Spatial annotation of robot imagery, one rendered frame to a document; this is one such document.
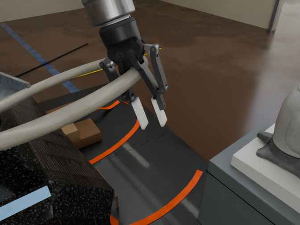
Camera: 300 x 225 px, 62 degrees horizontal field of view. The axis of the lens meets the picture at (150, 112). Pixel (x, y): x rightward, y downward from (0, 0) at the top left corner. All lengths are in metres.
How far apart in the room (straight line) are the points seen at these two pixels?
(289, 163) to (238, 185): 0.18
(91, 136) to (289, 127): 1.64
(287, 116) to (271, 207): 0.29
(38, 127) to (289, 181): 0.75
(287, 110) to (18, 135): 0.72
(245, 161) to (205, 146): 1.30
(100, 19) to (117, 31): 0.04
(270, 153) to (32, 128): 0.76
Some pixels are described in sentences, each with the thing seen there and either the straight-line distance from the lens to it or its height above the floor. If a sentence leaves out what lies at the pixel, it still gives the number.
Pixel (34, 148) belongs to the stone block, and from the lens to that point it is 1.11.
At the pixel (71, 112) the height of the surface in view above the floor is 1.25.
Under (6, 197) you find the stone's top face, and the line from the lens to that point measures 0.96.
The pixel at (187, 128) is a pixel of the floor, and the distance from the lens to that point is 2.37.
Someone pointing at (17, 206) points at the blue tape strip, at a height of 0.78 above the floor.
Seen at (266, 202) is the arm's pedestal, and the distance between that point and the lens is 0.92.
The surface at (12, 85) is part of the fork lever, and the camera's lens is 0.96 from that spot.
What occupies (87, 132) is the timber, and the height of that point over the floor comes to 0.11.
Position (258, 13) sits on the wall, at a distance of 5.50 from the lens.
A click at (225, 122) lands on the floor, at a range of 2.53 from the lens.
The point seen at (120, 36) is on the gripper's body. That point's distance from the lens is 0.49.
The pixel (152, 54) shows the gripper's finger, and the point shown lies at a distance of 0.50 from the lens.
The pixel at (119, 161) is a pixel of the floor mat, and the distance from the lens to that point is 2.04.
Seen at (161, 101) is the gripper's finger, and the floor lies 1.20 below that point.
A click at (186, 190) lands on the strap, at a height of 0.02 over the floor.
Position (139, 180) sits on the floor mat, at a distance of 1.90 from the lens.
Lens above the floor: 1.49
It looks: 36 degrees down
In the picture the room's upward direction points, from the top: straight up
